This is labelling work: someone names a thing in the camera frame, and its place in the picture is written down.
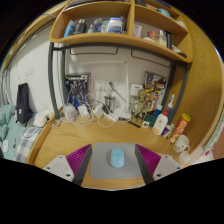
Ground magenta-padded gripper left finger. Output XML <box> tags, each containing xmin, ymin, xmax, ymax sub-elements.
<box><xmin>43</xmin><ymin>143</ymin><xmax>93</xmax><ymax>186</ymax></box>

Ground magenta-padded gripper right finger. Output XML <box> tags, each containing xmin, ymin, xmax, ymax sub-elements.
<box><xmin>134</xmin><ymin>143</ymin><xmax>183</xmax><ymax>185</ymax></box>

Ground light blue computer mouse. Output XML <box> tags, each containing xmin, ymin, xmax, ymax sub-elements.
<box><xmin>109</xmin><ymin>147</ymin><xmax>126</xmax><ymax>168</ymax></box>

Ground grey mouse pad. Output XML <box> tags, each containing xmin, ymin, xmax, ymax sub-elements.
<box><xmin>89</xmin><ymin>142</ymin><xmax>144</xmax><ymax>181</ymax></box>

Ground clear plastic cup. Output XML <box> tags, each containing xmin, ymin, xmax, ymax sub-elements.
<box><xmin>178</xmin><ymin>151</ymin><xmax>192</xmax><ymax>166</ymax></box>

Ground white mug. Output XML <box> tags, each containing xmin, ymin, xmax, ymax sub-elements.
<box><xmin>173</xmin><ymin>134</ymin><xmax>191</xmax><ymax>154</ymax></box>

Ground white lotion pump bottle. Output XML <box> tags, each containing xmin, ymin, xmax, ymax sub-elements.
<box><xmin>152</xmin><ymin>94</ymin><xmax>176</xmax><ymax>136</ymax></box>

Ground red yellow snack can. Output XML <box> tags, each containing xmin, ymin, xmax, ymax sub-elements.
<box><xmin>168</xmin><ymin>113</ymin><xmax>192</xmax><ymax>145</ymax></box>

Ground white charger block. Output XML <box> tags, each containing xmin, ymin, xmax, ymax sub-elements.
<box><xmin>78</xmin><ymin>104</ymin><xmax>90</xmax><ymax>118</ymax></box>

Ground blue checkered bed sheet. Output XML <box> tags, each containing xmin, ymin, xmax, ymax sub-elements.
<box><xmin>13</xmin><ymin>126</ymin><xmax>44</xmax><ymax>164</ymax></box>

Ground white power strip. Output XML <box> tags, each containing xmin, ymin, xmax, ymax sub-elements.
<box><xmin>102</xmin><ymin>111</ymin><xmax>120</xmax><ymax>123</ymax></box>

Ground metal cup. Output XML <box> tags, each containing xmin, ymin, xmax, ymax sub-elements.
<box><xmin>104</xmin><ymin>94</ymin><xmax>116</xmax><ymax>113</ymax></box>

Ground robot model kit box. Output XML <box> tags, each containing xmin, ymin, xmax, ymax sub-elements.
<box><xmin>64</xmin><ymin>73</ymin><xmax>92</xmax><ymax>107</ymax></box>

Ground white desk lamp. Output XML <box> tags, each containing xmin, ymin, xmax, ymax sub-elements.
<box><xmin>78</xmin><ymin>59</ymin><xmax>134</xmax><ymax>119</ymax></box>

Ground black backpack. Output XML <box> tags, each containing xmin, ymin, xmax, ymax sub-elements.
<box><xmin>15</xmin><ymin>83</ymin><xmax>34</xmax><ymax>127</ymax></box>

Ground teal blanket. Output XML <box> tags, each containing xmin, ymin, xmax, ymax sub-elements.
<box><xmin>0</xmin><ymin>104</ymin><xmax>16</xmax><ymax>141</ymax></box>

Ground wooden shelf unit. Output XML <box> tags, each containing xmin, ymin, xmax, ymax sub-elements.
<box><xmin>49</xmin><ymin>0</ymin><xmax>194</xmax><ymax>64</ymax></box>

